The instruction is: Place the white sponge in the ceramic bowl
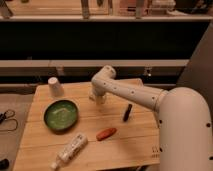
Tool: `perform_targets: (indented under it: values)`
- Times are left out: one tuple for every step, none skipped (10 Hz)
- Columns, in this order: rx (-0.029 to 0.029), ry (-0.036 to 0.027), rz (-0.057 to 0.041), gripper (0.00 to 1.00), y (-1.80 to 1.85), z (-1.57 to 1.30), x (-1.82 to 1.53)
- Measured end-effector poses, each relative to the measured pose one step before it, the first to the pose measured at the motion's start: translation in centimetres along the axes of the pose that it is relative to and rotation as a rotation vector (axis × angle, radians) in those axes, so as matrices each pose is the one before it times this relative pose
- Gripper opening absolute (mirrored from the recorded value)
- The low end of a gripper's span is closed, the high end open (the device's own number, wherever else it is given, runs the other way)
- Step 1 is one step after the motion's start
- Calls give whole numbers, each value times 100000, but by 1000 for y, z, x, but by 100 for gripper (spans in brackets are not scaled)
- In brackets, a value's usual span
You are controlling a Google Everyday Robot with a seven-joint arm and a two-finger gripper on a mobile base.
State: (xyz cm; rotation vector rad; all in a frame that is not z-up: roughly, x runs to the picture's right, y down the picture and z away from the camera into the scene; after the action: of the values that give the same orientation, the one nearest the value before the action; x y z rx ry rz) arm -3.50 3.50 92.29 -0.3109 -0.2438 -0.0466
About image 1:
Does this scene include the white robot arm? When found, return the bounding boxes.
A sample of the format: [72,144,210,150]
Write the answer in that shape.
[91,65,213,171]

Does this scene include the green ceramic bowl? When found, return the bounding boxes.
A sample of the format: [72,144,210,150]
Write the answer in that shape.
[44,100,78,131]

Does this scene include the black marker pen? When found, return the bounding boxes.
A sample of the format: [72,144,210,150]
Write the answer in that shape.
[123,104,132,122]

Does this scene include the white paper cup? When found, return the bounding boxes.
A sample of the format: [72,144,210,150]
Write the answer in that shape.
[48,77,64,97]

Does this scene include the orange carrot toy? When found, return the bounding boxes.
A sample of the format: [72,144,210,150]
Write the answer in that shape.
[96,128,117,141]

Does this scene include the white tube bottle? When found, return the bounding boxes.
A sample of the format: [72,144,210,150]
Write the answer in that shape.
[50,133,88,171]

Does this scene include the black object on floor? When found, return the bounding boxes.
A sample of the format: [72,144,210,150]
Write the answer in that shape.
[0,159,10,170]

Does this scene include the black cable on floor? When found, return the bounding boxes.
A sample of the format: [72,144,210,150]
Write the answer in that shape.
[0,109,19,133]

